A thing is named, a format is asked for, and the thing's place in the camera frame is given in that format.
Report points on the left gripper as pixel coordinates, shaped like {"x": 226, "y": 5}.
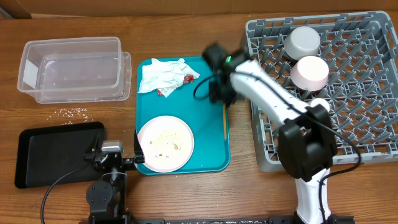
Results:
{"x": 131, "y": 163}

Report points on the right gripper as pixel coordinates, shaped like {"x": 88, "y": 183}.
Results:
{"x": 217, "y": 95}

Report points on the wooden chopstick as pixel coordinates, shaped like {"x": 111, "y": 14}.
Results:
{"x": 224, "y": 122}

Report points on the small pink bowl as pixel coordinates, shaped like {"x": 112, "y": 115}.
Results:
{"x": 310, "y": 73}

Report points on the white paper cup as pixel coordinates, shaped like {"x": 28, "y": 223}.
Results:
{"x": 320, "y": 101}

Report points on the grey bowl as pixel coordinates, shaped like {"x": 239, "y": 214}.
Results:
{"x": 301, "y": 42}

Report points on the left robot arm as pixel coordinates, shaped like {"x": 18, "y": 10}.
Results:
{"x": 107, "y": 196}

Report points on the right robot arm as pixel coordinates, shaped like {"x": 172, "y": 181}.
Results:
{"x": 306, "y": 144}

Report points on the grey dishwasher rack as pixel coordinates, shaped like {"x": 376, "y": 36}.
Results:
{"x": 361, "y": 52}

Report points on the teal serving tray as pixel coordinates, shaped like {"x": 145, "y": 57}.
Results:
{"x": 211, "y": 153}

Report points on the red wrapper scrap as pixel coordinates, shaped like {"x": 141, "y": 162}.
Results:
{"x": 188, "y": 79}

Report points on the large pink plate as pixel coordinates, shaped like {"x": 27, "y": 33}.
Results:
{"x": 175, "y": 161}

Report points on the rice pile on plate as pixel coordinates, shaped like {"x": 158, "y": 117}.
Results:
{"x": 167, "y": 142}

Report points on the crumpled white napkin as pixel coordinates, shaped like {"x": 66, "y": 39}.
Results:
{"x": 166, "y": 76}

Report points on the spilled rice grains on table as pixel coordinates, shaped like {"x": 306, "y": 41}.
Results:
{"x": 68, "y": 116}

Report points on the black plastic tray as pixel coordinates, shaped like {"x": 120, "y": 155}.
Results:
{"x": 46, "y": 154}

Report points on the clear plastic storage bin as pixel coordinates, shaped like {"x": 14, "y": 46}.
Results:
{"x": 75, "y": 70}

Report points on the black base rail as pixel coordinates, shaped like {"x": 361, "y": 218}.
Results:
{"x": 270, "y": 220}

